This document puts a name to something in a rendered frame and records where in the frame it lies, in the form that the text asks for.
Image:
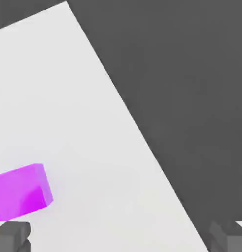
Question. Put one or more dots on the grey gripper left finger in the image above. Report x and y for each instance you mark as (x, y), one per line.
(12, 236)

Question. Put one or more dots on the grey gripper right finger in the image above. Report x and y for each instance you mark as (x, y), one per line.
(229, 240)

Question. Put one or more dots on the small magenta cube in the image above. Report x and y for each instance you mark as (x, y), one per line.
(20, 192)

